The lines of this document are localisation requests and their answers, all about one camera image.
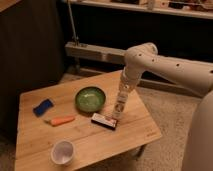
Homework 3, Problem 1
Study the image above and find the white wall shelf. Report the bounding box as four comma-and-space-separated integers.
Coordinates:
61, 0, 213, 20

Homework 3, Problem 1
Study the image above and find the blue sponge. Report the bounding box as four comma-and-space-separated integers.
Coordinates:
33, 99, 53, 117

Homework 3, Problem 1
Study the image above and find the orange carrot toy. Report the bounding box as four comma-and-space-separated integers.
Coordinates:
45, 116, 75, 127

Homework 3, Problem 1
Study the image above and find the white paper cup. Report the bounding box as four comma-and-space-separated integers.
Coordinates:
50, 140, 74, 165

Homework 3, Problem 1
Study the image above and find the green bowl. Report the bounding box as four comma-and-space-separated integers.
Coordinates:
75, 86, 106, 113

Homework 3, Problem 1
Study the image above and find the white metal beam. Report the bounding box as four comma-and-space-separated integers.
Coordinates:
65, 42, 197, 97

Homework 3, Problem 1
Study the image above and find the small dark red box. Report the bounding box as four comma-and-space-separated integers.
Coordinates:
91, 113, 118, 130

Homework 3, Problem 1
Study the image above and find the wooden table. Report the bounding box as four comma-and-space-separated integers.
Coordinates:
15, 71, 162, 171

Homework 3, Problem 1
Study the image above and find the white bottle with label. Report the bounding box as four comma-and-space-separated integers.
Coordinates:
112, 91, 128, 120

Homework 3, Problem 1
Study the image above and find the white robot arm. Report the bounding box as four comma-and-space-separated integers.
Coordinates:
120, 43, 213, 171

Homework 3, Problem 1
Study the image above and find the metal pole stand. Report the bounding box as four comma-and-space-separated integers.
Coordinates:
67, 0, 79, 46

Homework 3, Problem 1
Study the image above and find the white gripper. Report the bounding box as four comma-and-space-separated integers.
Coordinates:
119, 68, 140, 93

